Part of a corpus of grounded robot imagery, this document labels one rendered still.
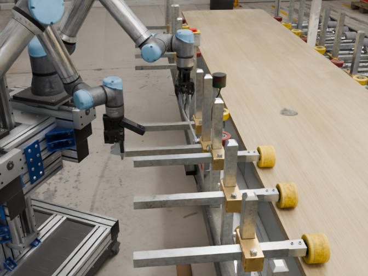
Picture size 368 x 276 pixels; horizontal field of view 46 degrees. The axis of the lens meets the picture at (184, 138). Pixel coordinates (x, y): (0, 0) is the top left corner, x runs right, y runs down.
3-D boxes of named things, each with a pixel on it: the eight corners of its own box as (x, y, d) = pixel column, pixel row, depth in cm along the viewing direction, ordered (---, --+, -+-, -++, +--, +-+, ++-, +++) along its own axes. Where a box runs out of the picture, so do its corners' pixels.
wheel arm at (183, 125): (135, 133, 205) (134, 125, 203) (135, 130, 208) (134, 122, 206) (224, 129, 209) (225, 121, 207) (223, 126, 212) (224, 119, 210)
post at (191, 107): (188, 125, 239) (189, 46, 218) (187, 121, 243) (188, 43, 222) (196, 125, 240) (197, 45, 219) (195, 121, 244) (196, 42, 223)
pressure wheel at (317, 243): (309, 236, 113) (299, 231, 121) (311, 266, 113) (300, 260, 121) (331, 234, 114) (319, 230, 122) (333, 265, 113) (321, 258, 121)
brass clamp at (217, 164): (211, 171, 156) (212, 159, 154) (206, 152, 168) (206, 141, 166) (228, 170, 157) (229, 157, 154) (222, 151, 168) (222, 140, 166)
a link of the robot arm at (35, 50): (25, 72, 186) (19, 41, 180) (42, 63, 198) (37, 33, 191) (50, 74, 183) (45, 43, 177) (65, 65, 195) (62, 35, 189)
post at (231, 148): (220, 261, 153) (227, 143, 131) (219, 254, 156) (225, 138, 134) (230, 260, 153) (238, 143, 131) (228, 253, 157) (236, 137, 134)
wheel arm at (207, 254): (133, 269, 112) (132, 258, 110) (133, 259, 115) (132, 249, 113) (318, 255, 116) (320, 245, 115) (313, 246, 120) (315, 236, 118)
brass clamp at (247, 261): (241, 272, 112) (243, 258, 110) (231, 238, 124) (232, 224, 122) (265, 271, 113) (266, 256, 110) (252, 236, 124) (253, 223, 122)
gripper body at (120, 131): (105, 137, 183) (103, 110, 177) (126, 136, 184) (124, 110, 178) (104, 145, 176) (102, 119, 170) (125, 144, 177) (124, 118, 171)
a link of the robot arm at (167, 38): (144, 36, 178) (169, 38, 175) (152, 30, 187) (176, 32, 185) (144, 55, 181) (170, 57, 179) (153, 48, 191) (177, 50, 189)
